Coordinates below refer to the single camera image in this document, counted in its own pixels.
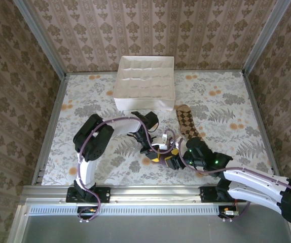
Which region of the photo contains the slotted grey cable duct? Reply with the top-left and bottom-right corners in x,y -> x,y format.
28,204 -> 222,216

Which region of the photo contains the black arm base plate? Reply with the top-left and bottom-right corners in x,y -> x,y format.
66,186 -> 111,204
200,186 -> 224,203

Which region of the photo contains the aluminium side rail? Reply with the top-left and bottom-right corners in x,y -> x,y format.
241,71 -> 282,184
31,73 -> 69,186

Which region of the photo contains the purple sock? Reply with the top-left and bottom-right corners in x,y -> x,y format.
157,149 -> 178,167

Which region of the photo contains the small black connector board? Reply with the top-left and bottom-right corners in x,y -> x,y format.
77,206 -> 98,220
218,205 -> 240,219

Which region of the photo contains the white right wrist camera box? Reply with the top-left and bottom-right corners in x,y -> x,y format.
174,136 -> 185,152

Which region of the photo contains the aluminium front rail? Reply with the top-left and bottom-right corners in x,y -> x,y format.
21,185 -> 291,205

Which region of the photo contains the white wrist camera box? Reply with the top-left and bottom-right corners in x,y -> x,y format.
174,136 -> 185,152
151,135 -> 169,151

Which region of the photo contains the brown argyle sock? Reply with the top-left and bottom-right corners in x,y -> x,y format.
175,104 -> 207,142

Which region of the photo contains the grey metal panel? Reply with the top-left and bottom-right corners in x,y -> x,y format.
23,215 -> 291,243

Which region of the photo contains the white fabric organizer box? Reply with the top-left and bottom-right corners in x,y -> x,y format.
113,55 -> 176,111

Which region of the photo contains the floral table cover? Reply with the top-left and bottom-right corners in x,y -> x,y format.
41,70 -> 275,187

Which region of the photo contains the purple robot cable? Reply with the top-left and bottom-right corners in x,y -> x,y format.
164,128 -> 291,223
76,116 -> 161,223

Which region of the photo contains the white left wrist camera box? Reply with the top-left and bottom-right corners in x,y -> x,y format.
151,135 -> 169,151

